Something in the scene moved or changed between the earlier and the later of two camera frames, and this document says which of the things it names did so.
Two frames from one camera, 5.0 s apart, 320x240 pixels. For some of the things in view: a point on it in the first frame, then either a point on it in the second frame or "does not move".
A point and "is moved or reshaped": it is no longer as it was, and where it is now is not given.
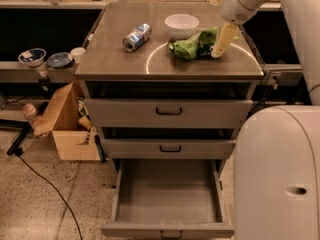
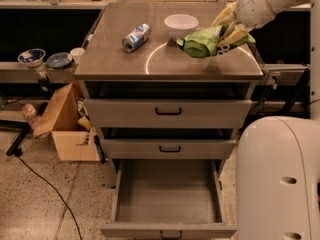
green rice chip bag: [196, 46] is moved or reshaped
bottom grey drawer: [169, 197] does not move
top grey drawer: [169, 104] does not move
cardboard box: [61, 119] does not move
